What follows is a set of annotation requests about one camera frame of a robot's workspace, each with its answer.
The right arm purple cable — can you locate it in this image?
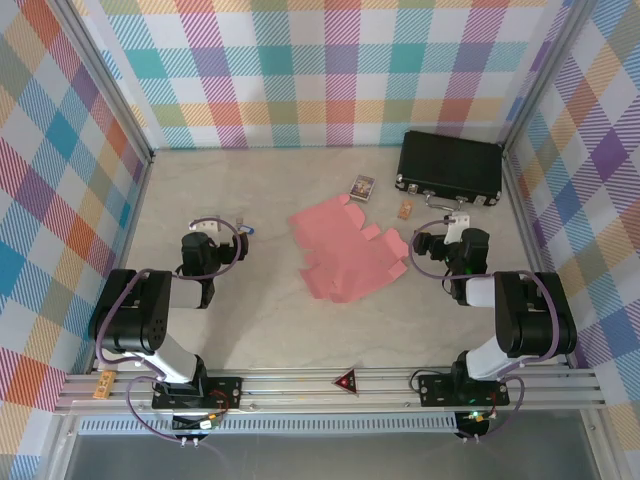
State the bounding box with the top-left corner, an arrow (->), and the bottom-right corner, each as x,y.
409,217 -> 559,444

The grey slotted cable duct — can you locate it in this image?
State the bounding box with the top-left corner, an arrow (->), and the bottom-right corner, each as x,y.
77,412 -> 461,435

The black carrying case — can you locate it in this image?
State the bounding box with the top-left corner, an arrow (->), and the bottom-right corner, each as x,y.
393,130 -> 504,214

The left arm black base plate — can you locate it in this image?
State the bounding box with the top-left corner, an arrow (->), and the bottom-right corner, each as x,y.
151,374 -> 244,411

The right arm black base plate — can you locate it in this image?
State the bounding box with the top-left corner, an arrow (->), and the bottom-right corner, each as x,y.
417,372 -> 511,409

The aluminium frame rail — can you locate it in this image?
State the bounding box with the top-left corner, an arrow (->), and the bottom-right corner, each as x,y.
53,367 -> 609,416

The small colourful card box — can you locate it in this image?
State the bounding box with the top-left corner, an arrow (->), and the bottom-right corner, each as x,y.
348,173 -> 377,202

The red triangle indicator light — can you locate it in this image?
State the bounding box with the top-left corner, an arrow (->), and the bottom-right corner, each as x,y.
333,368 -> 359,399

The aluminium side rail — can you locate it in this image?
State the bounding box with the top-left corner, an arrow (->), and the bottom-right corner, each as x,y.
87,154 -> 156,375
502,147 -> 574,371

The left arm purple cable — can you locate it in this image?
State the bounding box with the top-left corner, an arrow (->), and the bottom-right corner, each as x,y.
94,215 -> 250,444

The aluminium frame post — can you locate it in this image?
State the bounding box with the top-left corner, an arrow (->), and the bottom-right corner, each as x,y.
55,0 -> 155,169
498,0 -> 600,154

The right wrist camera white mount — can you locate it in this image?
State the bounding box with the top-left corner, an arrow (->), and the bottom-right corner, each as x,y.
443,211 -> 472,247

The pink paper box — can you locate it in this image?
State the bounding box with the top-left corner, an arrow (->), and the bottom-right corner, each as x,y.
287,193 -> 410,305

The black electronics box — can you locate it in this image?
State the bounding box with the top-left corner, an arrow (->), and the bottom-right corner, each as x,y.
172,413 -> 221,435
455,410 -> 494,440

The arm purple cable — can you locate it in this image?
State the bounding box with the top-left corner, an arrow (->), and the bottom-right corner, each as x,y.
94,215 -> 250,444
409,217 -> 559,444

